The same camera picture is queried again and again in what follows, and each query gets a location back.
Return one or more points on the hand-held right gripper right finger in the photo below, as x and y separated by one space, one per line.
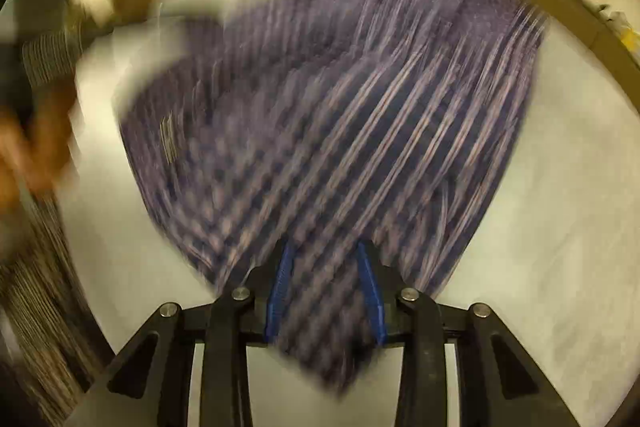
371 292

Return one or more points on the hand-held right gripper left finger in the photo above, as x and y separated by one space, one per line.
280 292

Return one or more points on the navy plaid shirt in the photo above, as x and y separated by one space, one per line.
350 132

